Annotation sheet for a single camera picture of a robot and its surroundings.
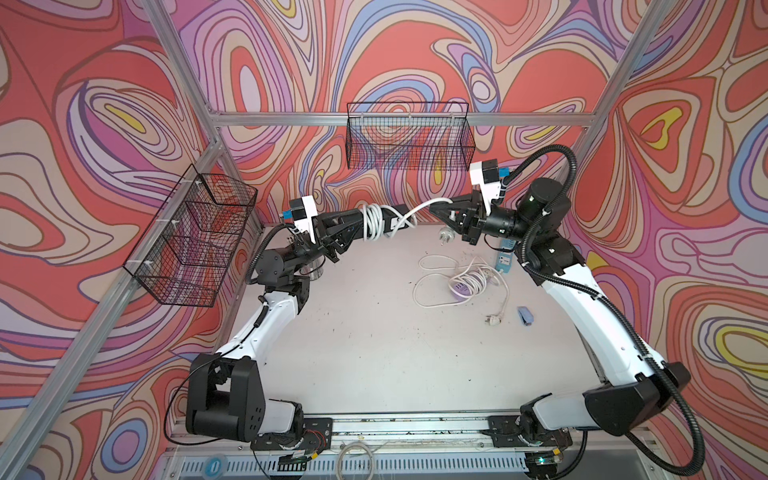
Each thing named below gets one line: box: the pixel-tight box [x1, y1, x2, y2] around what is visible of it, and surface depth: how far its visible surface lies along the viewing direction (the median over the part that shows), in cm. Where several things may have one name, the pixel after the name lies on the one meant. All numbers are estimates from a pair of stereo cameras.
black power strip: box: [359, 205, 436, 237], surface depth 61 cm
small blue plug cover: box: [517, 306, 534, 326], surface depth 94 cm
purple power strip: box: [452, 278, 493, 301], surface depth 95 cm
